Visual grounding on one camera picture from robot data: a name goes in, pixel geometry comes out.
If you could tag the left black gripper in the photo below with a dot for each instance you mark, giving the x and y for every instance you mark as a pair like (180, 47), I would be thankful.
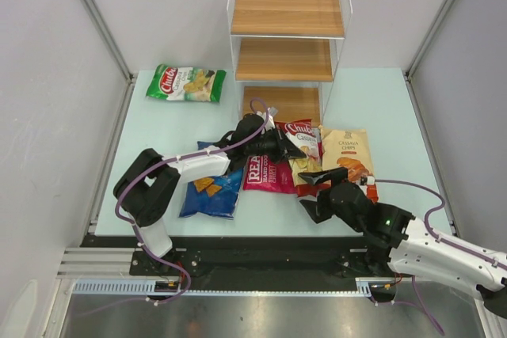
(284, 149)

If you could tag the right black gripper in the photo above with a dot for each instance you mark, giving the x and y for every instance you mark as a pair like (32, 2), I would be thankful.
(318, 210)

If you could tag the red Chuba cassava chips bag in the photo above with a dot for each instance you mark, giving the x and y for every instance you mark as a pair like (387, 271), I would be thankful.
(302, 135)

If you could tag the orange beige cassava chips bag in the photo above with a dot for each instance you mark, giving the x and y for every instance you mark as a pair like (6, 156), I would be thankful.
(350, 149)

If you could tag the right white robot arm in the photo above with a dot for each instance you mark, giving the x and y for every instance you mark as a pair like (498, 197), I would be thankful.
(399, 242)

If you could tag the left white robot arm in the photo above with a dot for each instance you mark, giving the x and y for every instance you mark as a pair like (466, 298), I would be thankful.
(144, 192)

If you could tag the pink Real chips bag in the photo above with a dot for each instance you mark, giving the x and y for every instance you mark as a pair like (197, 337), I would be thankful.
(264, 175)

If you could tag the blue Doritos chips bag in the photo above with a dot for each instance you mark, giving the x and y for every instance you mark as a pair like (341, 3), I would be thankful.
(212, 189)

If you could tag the green Chuba cassava chips bag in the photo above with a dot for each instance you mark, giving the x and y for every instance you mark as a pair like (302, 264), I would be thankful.
(171, 83)

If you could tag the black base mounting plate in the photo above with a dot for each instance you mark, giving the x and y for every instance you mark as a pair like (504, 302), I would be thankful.
(242, 264)

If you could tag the white wire wooden shelf rack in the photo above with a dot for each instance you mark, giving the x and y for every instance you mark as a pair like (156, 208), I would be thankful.
(287, 52)

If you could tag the aluminium frame rail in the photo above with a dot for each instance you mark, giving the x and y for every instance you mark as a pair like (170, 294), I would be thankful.
(105, 271)

